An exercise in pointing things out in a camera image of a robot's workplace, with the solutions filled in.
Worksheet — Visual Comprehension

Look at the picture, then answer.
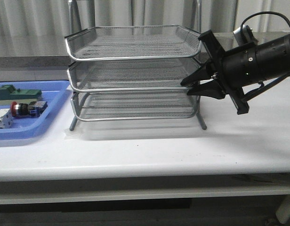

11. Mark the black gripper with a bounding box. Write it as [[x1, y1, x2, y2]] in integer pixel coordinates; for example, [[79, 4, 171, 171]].
[[180, 30, 256, 114]]

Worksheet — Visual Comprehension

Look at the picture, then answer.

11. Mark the mesh tray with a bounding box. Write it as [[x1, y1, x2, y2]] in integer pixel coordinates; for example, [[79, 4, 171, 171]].
[[67, 58, 200, 92], [64, 25, 202, 61], [71, 89, 199, 121]]

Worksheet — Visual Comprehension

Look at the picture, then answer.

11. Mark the red emergency stop button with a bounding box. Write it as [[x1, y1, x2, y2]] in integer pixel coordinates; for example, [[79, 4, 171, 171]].
[[10, 101, 48, 117]]

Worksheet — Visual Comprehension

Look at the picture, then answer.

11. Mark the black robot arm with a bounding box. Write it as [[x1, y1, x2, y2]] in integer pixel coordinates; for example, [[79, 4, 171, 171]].
[[180, 30, 290, 114]]

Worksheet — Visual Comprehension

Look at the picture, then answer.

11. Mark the white table leg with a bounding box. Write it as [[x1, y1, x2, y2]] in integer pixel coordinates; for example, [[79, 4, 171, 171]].
[[275, 194, 290, 224]]

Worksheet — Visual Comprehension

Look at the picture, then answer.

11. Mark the blue plastic tray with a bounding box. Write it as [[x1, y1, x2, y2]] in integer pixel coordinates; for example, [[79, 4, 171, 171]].
[[0, 80, 72, 147]]

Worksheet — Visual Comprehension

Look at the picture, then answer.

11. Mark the grey pleated curtain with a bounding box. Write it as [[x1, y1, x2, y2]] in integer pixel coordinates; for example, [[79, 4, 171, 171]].
[[0, 0, 290, 57]]

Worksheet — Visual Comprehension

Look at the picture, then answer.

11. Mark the grey stone counter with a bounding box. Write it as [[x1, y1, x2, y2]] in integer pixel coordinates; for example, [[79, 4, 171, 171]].
[[0, 30, 290, 82]]

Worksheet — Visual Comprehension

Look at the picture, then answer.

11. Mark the green terminal block module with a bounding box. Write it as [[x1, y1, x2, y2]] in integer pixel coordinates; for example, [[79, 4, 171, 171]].
[[0, 85, 42, 105]]

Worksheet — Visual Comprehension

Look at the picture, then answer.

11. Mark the white contact block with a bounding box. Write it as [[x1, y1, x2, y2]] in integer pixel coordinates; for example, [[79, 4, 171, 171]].
[[0, 108, 13, 129]]

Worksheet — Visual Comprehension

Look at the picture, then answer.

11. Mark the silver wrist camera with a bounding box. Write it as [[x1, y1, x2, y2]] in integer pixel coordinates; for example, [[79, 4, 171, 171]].
[[233, 25, 258, 46]]

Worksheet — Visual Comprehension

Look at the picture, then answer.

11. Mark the grey metal rack frame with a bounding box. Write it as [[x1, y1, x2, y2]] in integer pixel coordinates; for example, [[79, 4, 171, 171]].
[[67, 0, 207, 130]]

